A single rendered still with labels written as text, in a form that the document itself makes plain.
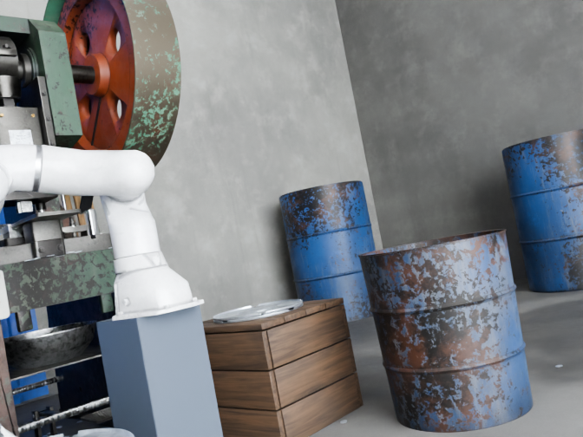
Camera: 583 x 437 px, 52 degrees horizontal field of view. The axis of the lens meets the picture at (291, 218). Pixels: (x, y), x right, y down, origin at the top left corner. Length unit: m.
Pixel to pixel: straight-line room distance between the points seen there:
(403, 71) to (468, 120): 0.71
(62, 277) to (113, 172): 0.66
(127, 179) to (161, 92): 0.79
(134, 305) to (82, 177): 0.32
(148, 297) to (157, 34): 1.06
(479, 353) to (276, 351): 0.54
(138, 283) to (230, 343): 0.44
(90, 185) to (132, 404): 0.51
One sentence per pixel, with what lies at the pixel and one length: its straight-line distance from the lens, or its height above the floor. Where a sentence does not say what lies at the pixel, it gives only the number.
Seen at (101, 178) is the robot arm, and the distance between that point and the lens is 1.42.
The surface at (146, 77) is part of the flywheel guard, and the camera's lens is 2.10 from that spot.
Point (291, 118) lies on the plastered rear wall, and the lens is 4.67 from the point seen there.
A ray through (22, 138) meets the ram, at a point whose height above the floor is 1.06.
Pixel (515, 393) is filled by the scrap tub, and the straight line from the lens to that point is 1.70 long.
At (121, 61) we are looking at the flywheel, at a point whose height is 1.32.
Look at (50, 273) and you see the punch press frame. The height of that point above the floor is 0.60.
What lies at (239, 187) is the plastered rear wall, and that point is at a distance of 4.18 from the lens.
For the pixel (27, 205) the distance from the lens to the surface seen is 2.21.
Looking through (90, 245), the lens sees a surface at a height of 0.67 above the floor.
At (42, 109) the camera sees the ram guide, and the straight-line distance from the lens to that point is 2.21.
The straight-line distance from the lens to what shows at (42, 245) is 2.04.
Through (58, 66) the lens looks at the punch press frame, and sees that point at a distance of 2.27.
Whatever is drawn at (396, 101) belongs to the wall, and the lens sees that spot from 5.01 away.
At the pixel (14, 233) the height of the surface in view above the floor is 0.75.
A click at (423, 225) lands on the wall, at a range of 4.89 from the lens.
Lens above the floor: 0.55
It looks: 2 degrees up
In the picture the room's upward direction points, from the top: 11 degrees counter-clockwise
